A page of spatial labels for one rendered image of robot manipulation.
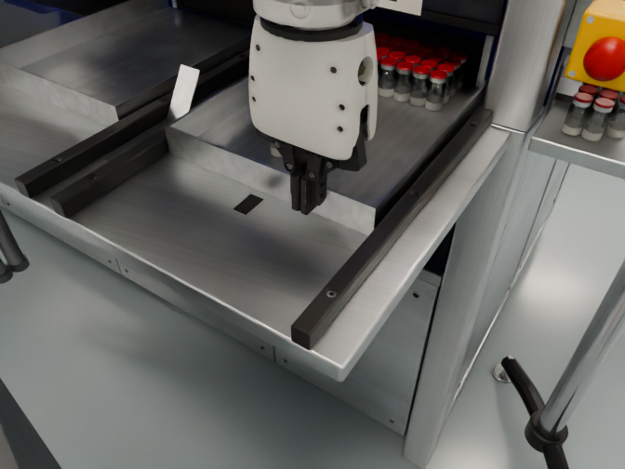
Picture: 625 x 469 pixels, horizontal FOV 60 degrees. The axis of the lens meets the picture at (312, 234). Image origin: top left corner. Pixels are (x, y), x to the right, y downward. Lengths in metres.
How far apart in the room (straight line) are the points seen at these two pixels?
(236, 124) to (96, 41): 0.35
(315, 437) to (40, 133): 0.94
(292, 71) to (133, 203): 0.24
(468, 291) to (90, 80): 0.63
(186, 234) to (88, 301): 1.24
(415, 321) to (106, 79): 0.63
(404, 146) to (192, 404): 0.99
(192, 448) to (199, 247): 0.93
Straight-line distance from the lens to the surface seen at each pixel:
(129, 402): 1.49
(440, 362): 1.03
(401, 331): 1.01
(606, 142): 0.72
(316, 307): 0.42
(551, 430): 1.30
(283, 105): 0.43
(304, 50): 0.40
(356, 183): 0.57
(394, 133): 0.66
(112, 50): 0.92
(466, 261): 0.84
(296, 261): 0.48
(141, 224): 0.54
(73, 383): 1.58
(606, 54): 0.61
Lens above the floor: 1.22
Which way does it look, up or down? 42 degrees down
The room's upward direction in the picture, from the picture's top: straight up
